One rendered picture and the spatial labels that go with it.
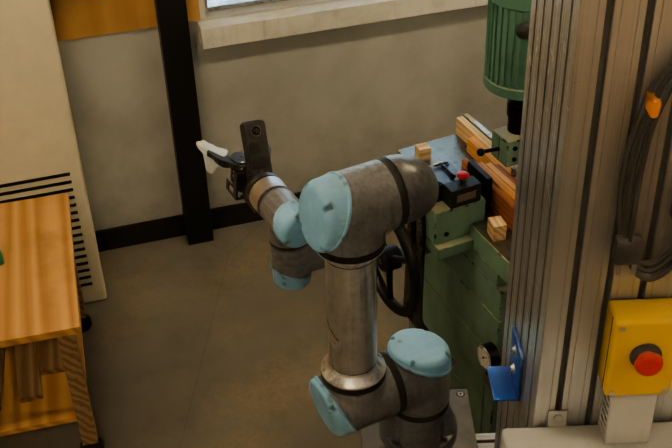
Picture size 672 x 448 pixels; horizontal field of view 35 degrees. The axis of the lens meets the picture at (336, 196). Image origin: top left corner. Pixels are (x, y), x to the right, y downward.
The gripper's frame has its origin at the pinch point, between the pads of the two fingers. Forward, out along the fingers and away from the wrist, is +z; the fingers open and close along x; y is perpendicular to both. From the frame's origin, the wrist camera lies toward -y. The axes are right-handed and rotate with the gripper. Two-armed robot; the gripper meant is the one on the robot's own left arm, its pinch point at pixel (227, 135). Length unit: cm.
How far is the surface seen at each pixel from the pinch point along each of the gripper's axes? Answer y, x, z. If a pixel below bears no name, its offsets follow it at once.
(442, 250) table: 31, 49, -15
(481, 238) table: 27, 57, -18
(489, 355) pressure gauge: 49, 53, -33
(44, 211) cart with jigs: 73, -16, 98
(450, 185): 16, 51, -10
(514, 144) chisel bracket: 8, 68, -10
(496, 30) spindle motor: -20, 59, -7
